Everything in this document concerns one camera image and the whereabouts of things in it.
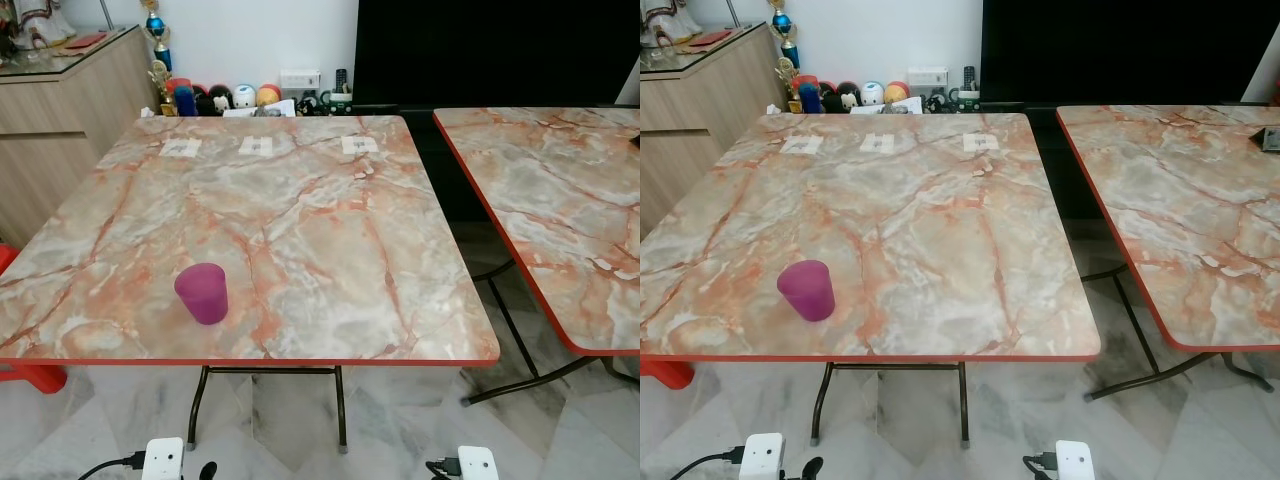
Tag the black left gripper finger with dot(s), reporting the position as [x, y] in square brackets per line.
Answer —
[812, 467]
[207, 470]

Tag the red plastic stool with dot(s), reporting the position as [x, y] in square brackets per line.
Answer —
[665, 373]
[40, 378]

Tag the purple plastic cup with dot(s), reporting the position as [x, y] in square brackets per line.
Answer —
[201, 293]
[807, 290]

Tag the white paper label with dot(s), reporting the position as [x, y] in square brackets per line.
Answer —
[256, 146]
[359, 144]
[981, 142]
[801, 145]
[877, 143]
[180, 148]

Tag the light wooden cabinet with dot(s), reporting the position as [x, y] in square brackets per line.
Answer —
[700, 125]
[70, 130]

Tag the white loose papers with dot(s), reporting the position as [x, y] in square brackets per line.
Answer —
[890, 106]
[262, 109]

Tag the blue cylinder container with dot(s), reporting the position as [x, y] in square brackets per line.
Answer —
[185, 102]
[809, 98]

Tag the black round toy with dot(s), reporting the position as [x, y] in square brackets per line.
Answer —
[217, 98]
[845, 96]

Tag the white round toy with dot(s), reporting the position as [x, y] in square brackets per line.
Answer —
[244, 95]
[872, 92]

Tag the orange round toy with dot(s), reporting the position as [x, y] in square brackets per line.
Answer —
[897, 91]
[268, 94]

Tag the red lidded jar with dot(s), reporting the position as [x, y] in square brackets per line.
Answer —
[179, 84]
[805, 81]

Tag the small gold trophy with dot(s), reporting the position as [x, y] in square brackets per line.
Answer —
[788, 80]
[160, 85]

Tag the green white mug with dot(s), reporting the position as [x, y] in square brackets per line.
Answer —
[967, 98]
[341, 101]

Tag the black remote control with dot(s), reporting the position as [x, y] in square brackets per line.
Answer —
[341, 80]
[968, 77]

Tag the flat red box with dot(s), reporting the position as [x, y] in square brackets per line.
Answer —
[712, 38]
[86, 40]

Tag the tall blue gold trophy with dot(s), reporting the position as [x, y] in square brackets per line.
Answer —
[156, 28]
[783, 26]

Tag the white figurine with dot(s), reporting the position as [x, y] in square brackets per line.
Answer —
[670, 18]
[40, 20]

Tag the black television screen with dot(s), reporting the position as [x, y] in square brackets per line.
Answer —
[1110, 50]

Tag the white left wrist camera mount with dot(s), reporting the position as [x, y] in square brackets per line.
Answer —
[762, 456]
[163, 459]

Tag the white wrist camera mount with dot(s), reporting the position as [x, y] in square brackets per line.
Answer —
[762, 456]
[477, 463]
[163, 459]
[1075, 461]

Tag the black metal table leg frame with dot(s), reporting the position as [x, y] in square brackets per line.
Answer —
[512, 330]
[963, 400]
[340, 405]
[1138, 330]

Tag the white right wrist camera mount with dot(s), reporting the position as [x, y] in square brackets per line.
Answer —
[477, 463]
[1075, 461]

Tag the white wall socket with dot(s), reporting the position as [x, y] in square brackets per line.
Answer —
[927, 76]
[300, 79]

